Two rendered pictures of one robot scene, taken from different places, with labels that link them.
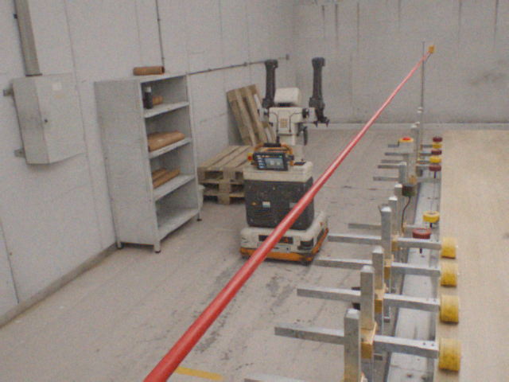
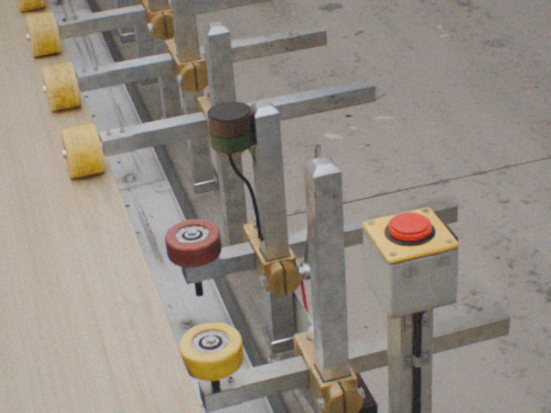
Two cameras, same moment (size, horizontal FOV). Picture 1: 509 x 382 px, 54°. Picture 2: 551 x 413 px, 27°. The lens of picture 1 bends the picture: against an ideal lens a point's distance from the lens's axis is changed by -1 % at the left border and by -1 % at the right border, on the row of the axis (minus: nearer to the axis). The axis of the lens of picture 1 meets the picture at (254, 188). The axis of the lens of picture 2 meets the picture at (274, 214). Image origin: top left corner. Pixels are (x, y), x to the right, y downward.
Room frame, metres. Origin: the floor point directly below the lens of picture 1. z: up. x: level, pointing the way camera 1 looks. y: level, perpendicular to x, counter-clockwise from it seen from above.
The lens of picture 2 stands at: (3.34, -1.47, 1.82)
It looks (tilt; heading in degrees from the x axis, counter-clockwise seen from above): 33 degrees down; 144
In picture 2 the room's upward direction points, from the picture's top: 4 degrees counter-clockwise
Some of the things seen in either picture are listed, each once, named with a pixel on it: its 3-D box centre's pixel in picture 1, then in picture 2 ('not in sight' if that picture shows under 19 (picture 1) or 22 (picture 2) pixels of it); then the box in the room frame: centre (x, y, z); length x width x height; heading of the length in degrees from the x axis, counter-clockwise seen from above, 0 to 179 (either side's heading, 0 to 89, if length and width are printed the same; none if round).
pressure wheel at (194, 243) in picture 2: (421, 241); (195, 262); (2.14, -0.75, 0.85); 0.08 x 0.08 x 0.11
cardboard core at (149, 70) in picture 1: (149, 71); not in sight; (4.83, 0.91, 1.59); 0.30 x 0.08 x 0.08; 69
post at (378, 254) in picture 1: (377, 313); (164, 54); (1.52, -0.39, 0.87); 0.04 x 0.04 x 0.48; 69
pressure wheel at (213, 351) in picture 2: (430, 223); (213, 372); (2.36, -0.88, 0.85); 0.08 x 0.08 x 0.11
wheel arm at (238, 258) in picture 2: not in sight; (322, 240); (2.21, -0.57, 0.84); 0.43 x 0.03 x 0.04; 69
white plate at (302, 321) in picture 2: not in sight; (301, 323); (2.25, -0.65, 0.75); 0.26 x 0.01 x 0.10; 159
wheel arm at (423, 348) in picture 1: (359, 339); not in sight; (1.25, -0.27, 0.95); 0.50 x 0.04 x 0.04; 69
